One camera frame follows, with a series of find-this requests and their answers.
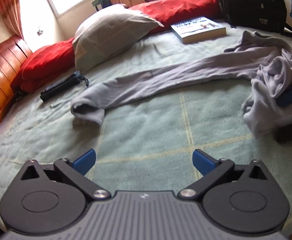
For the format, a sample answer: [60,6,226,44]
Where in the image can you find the grey sweatpants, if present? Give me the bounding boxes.
[71,31,292,136]

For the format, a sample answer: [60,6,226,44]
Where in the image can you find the black folded umbrella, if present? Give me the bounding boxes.
[40,71,90,102]

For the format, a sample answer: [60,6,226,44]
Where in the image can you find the black backpack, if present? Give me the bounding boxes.
[220,0,292,37]

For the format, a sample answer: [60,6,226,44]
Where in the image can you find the red duvet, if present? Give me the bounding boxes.
[10,0,221,93]

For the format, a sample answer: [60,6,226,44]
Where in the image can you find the white blue paperback book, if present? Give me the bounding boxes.
[170,17,227,44]

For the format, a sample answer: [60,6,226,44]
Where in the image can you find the orange wooden headboard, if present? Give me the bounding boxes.
[0,35,32,123]

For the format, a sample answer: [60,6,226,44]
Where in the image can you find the grey-green plaid pillow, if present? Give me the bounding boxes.
[73,4,163,72]

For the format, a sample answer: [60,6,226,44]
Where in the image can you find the orange curtain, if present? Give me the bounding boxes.
[0,0,24,39]

